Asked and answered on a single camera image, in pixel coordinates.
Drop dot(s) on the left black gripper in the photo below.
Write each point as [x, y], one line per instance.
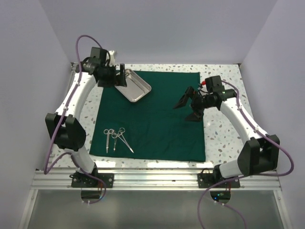
[117, 80]

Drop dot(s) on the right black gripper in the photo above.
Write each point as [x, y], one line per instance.
[198, 115]

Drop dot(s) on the stainless steel instrument tray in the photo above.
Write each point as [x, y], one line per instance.
[136, 87]

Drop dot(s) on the dark green surgical cloth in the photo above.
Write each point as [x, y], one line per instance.
[153, 129]

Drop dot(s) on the steel surgical scissors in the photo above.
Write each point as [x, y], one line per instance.
[108, 132]

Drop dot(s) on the long steel curved forceps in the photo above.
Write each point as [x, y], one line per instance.
[121, 136]

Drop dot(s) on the small steel hemostat clamp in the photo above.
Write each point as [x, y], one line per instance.
[114, 136]

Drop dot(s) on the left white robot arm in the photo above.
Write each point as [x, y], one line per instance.
[64, 128]

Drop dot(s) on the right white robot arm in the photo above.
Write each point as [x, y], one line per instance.
[260, 151]

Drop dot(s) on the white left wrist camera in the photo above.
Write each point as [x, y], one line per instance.
[111, 58]

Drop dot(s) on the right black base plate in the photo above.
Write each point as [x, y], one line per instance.
[207, 178]

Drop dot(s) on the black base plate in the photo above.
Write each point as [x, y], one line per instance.
[207, 178]
[80, 180]

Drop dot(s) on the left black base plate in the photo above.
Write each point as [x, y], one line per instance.
[80, 180]

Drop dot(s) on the aluminium rail frame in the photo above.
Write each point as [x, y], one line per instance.
[159, 194]

